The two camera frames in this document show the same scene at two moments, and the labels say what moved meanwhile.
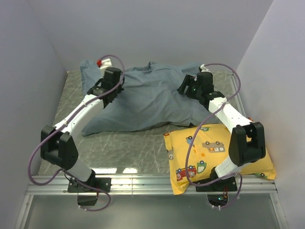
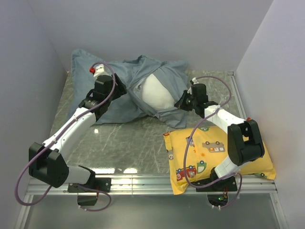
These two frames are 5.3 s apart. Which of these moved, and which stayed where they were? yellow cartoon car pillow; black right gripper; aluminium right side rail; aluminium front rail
Moved: black right gripper
Stayed: yellow cartoon car pillow; aluminium right side rail; aluminium front rail
